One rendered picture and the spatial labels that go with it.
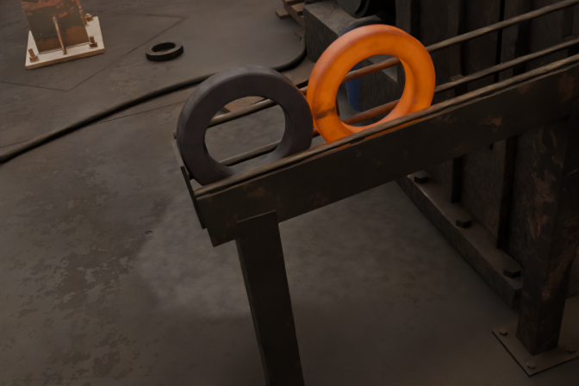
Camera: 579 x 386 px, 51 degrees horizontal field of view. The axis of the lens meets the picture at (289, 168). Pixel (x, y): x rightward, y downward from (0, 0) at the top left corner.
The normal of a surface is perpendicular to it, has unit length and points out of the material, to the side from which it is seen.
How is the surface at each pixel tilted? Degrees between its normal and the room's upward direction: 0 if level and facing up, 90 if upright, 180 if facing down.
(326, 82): 90
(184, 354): 0
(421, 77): 90
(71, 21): 90
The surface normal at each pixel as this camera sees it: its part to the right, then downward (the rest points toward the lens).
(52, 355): -0.11, -0.83
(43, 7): 0.31, 0.49
